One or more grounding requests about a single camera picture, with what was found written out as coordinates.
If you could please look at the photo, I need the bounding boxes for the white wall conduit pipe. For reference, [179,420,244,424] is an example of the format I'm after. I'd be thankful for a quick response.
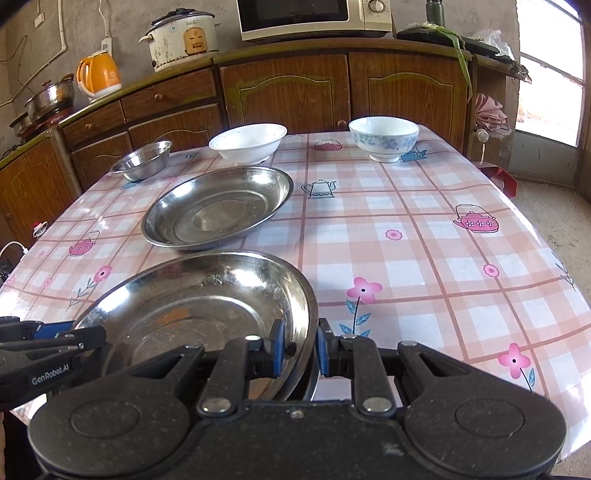
[0,0,68,109]

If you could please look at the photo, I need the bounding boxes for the black flat cooktop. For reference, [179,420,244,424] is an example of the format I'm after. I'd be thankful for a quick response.
[396,25,532,84]

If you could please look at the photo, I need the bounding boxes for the green onion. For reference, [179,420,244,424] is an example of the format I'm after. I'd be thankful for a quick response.
[429,23,474,100]

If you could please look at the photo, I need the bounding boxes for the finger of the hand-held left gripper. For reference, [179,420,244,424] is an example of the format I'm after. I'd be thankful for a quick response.
[0,316,77,343]
[0,325,108,365]

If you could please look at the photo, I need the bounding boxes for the white wall cable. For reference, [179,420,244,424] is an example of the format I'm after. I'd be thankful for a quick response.
[97,0,112,42]

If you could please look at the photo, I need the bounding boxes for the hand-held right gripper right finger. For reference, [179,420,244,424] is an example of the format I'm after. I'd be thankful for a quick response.
[316,318,467,415]

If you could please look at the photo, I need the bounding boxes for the cream microwave oven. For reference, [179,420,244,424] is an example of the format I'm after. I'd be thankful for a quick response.
[236,0,393,44]

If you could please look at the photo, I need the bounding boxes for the wooden double-door cabinet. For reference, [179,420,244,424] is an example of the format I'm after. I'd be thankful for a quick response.
[215,39,476,155]

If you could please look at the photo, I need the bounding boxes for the wooden single-door cabinet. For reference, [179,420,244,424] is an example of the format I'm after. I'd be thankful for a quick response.
[0,131,81,250]

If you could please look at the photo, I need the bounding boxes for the glazed door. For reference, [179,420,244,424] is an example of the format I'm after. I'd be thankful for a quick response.
[510,0,591,190]

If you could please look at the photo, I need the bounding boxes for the small steel bowl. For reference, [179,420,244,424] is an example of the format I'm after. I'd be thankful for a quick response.
[111,141,173,182]

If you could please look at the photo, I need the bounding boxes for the wooden drawer cabinet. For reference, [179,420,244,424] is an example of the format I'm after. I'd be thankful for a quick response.
[58,65,227,190]

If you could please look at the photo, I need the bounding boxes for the red black induction cooker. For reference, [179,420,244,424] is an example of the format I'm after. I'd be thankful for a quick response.
[18,104,77,139]

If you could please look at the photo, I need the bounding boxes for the small steel pot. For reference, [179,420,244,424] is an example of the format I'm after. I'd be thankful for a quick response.
[9,111,34,137]

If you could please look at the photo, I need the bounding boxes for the pink folded umbrella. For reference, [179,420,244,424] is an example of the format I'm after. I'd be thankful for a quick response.
[475,92,512,139]

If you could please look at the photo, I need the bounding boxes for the orange electric kettle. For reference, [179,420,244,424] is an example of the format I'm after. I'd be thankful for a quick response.
[76,52,123,103]

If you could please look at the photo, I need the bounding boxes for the blue patterned white bowl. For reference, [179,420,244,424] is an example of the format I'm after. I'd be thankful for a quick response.
[348,116,420,163]

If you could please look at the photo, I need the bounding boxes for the white rice cooker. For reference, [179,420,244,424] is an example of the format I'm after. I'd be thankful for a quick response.
[139,12,221,73]

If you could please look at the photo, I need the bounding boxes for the large white bowl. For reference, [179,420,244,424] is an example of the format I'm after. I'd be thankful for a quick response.
[209,123,288,165]

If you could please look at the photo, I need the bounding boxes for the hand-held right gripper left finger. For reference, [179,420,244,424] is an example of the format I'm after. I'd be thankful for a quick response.
[131,318,286,415]

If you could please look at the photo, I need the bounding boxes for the pink checked tablecloth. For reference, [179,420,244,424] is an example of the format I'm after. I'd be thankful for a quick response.
[0,127,578,462]

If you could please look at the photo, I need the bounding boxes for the red bag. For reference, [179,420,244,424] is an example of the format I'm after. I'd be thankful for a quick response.
[480,164,519,200]

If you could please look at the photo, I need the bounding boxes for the steel pot with lid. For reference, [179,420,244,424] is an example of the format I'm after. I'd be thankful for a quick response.
[25,74,75,121]

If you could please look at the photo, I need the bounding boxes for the white charging cable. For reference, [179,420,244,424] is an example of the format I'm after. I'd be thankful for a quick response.
[0,240,28,264]

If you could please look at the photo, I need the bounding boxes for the white plastic bag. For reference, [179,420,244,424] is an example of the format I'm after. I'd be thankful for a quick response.
[471,28,515,61]

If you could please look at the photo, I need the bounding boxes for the large steel plate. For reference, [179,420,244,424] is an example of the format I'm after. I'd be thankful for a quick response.
[141,165,295,252]

